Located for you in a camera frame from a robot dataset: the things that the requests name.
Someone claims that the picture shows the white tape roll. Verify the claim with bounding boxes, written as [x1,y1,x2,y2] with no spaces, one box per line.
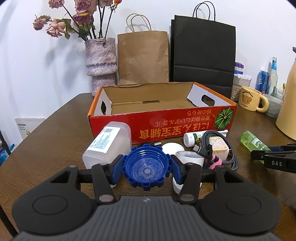
[172,151,204,194]

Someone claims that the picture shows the black braided cable bundle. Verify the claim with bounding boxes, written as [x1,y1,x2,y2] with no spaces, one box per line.
[194,129,239,171]

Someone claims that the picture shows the white round lid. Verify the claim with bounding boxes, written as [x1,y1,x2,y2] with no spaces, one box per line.
[162,143,185,155]

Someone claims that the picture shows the white spray bottle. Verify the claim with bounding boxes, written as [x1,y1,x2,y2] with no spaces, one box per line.
[183,131,220,148]

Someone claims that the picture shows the translucent plastic jar with label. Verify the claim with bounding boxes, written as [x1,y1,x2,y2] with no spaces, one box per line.
[82,121,132,169]

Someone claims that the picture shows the green transparent bottle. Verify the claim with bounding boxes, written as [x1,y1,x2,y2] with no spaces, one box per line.
[240,131,270,151]

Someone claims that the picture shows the beige charger plug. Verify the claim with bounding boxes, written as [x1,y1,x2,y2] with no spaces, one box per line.
[209,137,229,161]

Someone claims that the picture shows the blue ridged jar lid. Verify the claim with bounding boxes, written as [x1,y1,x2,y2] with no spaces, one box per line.
[121,144,172,191]

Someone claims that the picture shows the cream kettle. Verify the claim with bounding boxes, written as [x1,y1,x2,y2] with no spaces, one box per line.
[275,61,296,140]

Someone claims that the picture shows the yellow bear mug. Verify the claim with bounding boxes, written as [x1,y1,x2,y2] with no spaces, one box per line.
[238,86,269,113]

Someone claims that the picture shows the red orange cardboard box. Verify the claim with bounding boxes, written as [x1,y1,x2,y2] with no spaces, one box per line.
[88,82,237,144]

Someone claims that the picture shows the blue soda can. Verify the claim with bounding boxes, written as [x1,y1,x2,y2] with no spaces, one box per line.
[255,70,269,94]

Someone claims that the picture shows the clear bottle blue label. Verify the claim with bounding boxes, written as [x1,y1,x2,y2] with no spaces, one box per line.
[268,57,278,96]

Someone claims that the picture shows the clear food container with seeds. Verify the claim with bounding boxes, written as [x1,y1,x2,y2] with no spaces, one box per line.
[230,74,251,103]

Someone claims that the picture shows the purple white small jar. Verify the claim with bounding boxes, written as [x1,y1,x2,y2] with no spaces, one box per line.
[234,62,244,74]

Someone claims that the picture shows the purple textured vase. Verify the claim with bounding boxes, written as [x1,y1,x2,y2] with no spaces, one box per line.
[85,38,118,96]

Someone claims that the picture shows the brown paper bag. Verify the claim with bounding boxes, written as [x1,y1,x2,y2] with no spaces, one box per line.
[117,13,169,85]

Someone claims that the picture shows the black paper bag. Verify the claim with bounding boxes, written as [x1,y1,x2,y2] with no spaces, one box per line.
[169,4,236,98]

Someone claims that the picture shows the dried pink roses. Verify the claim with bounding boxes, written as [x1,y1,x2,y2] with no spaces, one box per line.
[33,0,122,45]

